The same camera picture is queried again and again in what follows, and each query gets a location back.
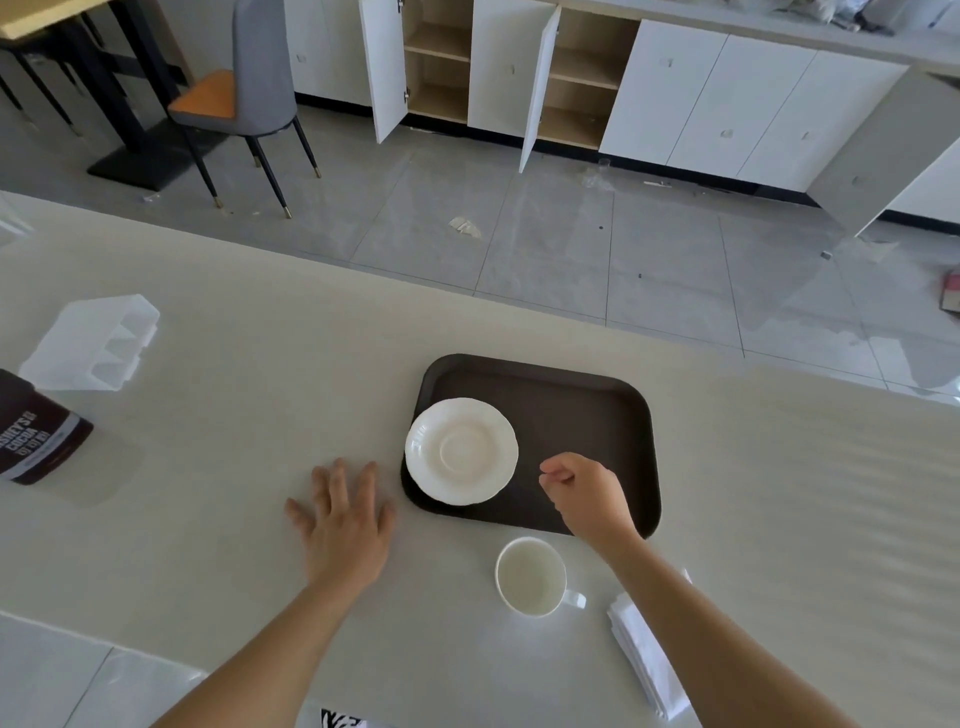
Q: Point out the person's left hand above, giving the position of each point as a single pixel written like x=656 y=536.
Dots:
x=345 y=540

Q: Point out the person's right hand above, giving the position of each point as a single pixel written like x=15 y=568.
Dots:
x=592 y=502

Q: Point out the person's right thumb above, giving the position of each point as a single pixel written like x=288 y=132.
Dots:
x=555 y=478

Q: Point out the person's left middle finger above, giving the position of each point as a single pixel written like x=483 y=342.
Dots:
x=341 y=484

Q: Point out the person's left little finger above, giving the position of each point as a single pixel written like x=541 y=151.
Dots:
x=300 y=517

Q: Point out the person's left thumb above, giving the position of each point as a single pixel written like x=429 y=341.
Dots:
x=387 y=521

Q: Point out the person's left forearm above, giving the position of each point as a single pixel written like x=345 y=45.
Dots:
x=277 y=652

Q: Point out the person's right forearm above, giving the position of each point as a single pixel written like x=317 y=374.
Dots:
x=712 y=645

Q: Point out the dark brown plastic tray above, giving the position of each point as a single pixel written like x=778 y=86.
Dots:
x=585 y=420

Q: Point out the white scalloped saucer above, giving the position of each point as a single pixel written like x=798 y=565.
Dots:
x=461 y=450

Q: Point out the white ceramic cup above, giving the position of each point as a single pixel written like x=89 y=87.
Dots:
x=530 y=576

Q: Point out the black and white printed card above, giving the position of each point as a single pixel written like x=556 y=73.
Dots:
x=341 y=720

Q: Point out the stack of white napkins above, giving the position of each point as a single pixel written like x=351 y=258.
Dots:
x=649 y=660

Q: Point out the crumpled paper scrap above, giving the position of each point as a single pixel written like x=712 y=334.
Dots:
x=465 y=227

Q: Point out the brown cocoa container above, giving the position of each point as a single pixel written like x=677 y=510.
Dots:
x=34 y=442

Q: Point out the translucent plastic box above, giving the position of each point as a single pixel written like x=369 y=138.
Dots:
x=82 y=345

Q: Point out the clear glass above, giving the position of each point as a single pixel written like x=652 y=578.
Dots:
x=598 y=174

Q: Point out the white open cabinet door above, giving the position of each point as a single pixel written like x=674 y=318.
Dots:
x=381 y=67
x=540 y=90

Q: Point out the grey chair with orange seat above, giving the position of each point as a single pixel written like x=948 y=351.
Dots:
x=255 y=90

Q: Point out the white cabinet row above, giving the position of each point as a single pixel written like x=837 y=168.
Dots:
x=720 y=105

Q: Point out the red packet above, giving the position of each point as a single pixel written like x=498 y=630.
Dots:
x=952 y=292

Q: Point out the black table with wooden top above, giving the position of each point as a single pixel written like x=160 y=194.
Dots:
x=127 y=97

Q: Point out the grey open cabinet door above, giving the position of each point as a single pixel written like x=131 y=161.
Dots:
x=877 y=150

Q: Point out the clutter of grey objects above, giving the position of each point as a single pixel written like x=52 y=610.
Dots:
x=832 y=11

